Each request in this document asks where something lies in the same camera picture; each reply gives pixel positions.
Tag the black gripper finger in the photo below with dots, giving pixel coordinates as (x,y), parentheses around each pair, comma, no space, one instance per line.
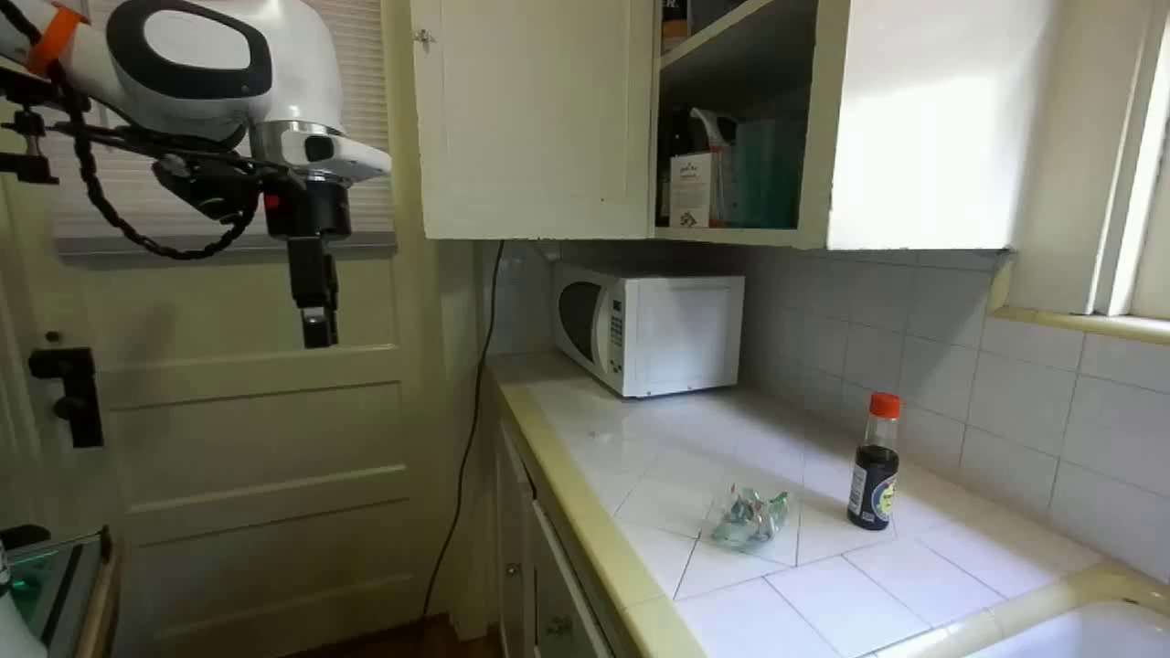
(319,328)

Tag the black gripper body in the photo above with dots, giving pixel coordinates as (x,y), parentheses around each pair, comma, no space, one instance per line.
(305,217)

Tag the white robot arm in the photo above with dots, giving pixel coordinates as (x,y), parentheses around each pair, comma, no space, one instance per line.
(237,103)

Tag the open white cupboard door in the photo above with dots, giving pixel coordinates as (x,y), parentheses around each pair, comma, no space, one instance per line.
(537,118)

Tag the white carton in cupboard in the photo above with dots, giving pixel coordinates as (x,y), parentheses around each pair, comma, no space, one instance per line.
(691,190)

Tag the white panelled door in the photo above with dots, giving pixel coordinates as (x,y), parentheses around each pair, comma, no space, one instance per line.
(265,497)

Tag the black door latch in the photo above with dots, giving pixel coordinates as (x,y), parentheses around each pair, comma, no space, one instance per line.
(80,403)

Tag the white microwave oven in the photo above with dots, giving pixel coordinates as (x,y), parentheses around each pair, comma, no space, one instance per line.
(649,334)

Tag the lower cabinet drawers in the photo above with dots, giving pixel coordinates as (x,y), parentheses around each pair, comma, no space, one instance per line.
(543,603)

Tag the crumpled clear plastic wrapper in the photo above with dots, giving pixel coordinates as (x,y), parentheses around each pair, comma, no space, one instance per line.
(746,519)

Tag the soy sauce bottle red cap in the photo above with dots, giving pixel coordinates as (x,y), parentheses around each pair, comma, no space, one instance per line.
(875,465)

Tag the window with white blind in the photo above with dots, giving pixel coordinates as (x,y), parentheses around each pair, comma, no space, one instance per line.
(1133,275)

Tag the white kitchen sink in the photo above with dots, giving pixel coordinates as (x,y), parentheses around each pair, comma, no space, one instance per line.
(1095,615)

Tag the white wall cupboard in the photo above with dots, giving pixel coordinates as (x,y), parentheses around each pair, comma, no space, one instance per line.
(849,124)

